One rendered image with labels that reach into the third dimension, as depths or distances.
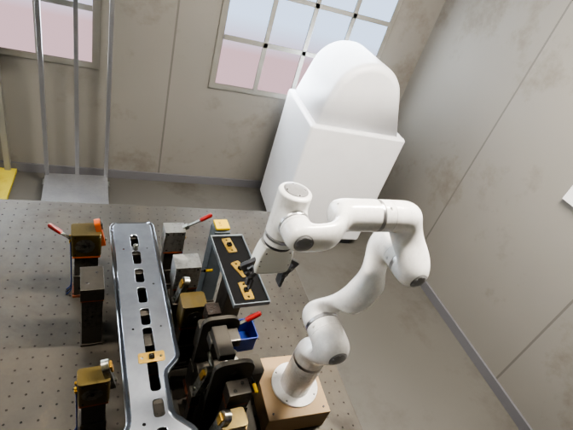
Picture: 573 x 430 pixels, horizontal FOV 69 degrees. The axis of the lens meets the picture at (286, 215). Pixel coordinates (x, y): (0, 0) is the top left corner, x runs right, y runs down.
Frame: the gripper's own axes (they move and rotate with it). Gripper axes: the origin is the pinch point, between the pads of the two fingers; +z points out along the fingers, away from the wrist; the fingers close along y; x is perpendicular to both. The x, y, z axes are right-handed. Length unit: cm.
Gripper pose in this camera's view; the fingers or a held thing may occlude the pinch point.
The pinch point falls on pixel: (263, 281)
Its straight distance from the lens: 118.5
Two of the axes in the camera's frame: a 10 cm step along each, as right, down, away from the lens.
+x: 3.4, 6.2, -7.1
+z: -2.7, 7.8, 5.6
